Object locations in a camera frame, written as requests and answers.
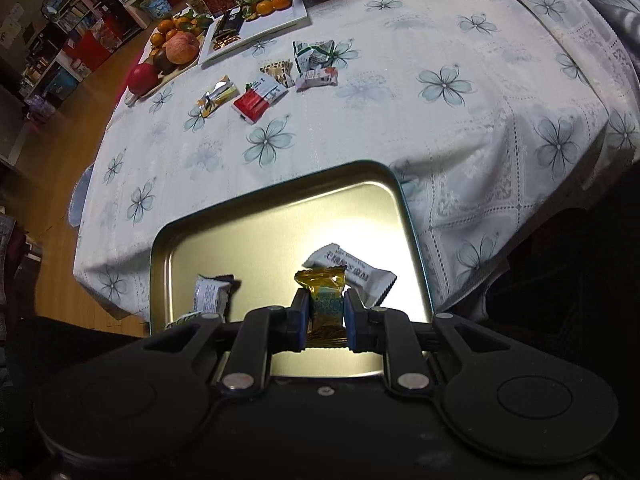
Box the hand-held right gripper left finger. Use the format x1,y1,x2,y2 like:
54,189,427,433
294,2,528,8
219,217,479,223
142,289,311,393

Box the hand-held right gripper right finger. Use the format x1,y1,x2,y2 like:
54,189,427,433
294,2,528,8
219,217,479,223
342,289,506,393

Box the gold and teal candy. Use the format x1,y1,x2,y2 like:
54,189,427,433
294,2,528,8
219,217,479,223
294,269,348,348

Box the metal tin box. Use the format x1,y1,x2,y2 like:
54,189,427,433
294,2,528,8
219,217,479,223
149,160,435,378

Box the red and white snack packet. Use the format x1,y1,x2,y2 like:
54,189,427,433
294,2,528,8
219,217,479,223
232,72,289,125

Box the gold and silver snack packet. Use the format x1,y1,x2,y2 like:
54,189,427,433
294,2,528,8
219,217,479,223
196,75,238,117

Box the white and pink snack packet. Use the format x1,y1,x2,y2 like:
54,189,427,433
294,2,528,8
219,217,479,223
296,66,339,92

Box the brown patterned snack packet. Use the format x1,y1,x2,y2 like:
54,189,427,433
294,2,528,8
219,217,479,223
259,59,294,87

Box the green and white snack packet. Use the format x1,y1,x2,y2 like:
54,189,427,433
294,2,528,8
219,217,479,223
292,40,335,77

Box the small white dark-ended snack packet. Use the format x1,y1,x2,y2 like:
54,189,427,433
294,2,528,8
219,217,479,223
194,275,236,323

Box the white and green flat packet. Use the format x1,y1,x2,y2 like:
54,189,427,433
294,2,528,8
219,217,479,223
165,312,221,329

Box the white floral tablecloth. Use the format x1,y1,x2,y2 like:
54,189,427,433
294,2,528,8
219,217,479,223
74,0,640,322

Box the wooden fruit tray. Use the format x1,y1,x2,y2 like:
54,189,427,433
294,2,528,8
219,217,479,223
125,10,216,107

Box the dark red round fruit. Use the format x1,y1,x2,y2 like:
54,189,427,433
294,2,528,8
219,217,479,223
127,62,162,96

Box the dark brown round fruit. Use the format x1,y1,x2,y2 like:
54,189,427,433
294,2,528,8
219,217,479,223
152,49,178,74

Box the pink striped apple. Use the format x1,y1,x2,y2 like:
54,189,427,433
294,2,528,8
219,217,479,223
165,31,202,65

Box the white rectangular plate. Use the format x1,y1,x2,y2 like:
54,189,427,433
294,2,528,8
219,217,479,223
199,0,312,65

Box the black snack packet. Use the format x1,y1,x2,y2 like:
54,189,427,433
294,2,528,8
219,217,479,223
211,8,244,51

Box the pile of tangerines with leaves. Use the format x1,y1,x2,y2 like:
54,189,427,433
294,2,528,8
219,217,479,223
149,12,213,50

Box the blue patterned cup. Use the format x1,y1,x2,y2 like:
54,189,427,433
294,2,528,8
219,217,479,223
140,0,173,22

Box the cluttered storage shelves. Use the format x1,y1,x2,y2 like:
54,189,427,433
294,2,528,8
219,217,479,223
0,0,201,116

